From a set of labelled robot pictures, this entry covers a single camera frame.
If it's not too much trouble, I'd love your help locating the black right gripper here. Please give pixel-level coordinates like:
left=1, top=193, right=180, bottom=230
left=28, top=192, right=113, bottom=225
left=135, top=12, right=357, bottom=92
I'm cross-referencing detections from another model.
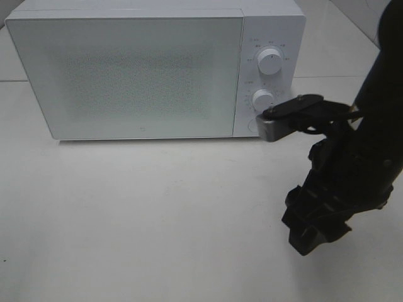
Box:
left=281, top=139, right=394, bottom=255

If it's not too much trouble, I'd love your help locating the upper white power knob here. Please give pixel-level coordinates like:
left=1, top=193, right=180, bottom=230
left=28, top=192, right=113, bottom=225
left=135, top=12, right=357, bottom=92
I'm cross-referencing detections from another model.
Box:
left=257, top=47, right=283, bottom=76

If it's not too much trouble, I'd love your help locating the white microwave oven body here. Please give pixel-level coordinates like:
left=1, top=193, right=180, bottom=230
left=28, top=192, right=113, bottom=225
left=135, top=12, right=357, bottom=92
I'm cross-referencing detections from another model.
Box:
left=5, top=1, right=305, bottom=140

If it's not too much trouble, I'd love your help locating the round white door button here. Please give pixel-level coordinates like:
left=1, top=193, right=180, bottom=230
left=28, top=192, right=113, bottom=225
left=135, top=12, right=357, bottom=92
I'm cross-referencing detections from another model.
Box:
left=247, top=118, right=258, bottom=133

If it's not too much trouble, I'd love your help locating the white timer knob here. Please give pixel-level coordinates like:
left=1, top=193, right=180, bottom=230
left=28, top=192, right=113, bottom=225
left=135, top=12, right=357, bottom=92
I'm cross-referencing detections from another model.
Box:
left=252, top=89, right=275, bottom=112

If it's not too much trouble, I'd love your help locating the white microwave door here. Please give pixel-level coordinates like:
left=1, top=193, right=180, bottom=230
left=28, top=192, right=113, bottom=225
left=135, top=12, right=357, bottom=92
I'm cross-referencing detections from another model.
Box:
left=7, top=18, right=242, bottom=140

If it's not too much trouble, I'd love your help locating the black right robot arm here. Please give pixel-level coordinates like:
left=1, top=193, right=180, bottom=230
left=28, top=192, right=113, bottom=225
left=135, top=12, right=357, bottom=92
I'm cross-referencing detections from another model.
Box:
left=282, top=1, right=402, bottom=255

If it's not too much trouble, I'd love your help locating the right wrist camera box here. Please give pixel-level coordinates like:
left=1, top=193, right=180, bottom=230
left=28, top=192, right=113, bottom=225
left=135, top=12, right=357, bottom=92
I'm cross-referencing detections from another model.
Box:
left=256, top=94, right=349, bottom=142

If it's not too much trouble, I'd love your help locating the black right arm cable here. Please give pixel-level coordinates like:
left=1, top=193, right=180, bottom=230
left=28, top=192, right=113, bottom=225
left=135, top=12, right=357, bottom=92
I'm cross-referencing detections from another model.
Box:
left=295, top=103, right=363, bottom=136

